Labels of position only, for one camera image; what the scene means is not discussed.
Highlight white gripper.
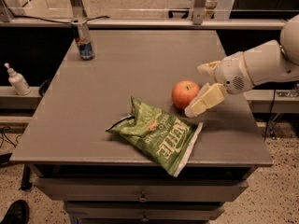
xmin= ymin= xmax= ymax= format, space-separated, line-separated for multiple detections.
xmin=184 ymin=51 xmax=254 ymax=118

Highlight red apple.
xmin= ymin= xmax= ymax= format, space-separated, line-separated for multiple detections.
xmin=172 ymin=80 xmax=200 ymax=110

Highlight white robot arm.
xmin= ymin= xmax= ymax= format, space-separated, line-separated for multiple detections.
xmin=184 ymin=15 xmax=299 ymax=118

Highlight green jalapeno chip bag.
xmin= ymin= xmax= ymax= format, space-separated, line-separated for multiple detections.
xmin=107 ymin=97 xmax=203 ymax=177

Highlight blue silver drink can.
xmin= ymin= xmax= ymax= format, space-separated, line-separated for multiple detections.
xmin=71 ymin=17 xmax=95 ymax=61

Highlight lower grey drawer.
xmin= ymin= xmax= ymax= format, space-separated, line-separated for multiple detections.
xmin=64 ymin=202 xmax=224 ymax=221

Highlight grey drawer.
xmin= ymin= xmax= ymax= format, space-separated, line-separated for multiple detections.
xmin=64 ymin=202 xmax=224 ymax=221
xmin=35 ymin=178 xmax=249 ymax=203

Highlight upper grey drawer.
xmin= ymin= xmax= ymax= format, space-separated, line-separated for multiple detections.
xmin=35 ymin=178 xmax=249 ymax=203

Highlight white pump bottle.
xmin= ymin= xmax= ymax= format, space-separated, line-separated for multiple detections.
xmin=5 ymin=63 xmax=31 ymax=96

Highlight black shoe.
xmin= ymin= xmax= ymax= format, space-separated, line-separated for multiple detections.
xmin=0 ymin=200 xmax=29 ymax=224

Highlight metal frame post right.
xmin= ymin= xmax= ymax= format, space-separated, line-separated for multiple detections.
xmin=192 ymin=0 xmax=206 ymax=25

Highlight metal frame post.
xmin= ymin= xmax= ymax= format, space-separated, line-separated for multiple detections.
xmin=70 ymin=0 xmax=87 ymax=18
xmin=192 ymin=0 xmax=206 ymax=25

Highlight metal frame post left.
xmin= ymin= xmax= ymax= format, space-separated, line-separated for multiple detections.
xmin=70 ymin=0 xmax=87 ymax=18

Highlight black cables on floor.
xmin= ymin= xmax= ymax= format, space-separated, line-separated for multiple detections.
xmin=0 ymin=126 xmax=22 ymax=149

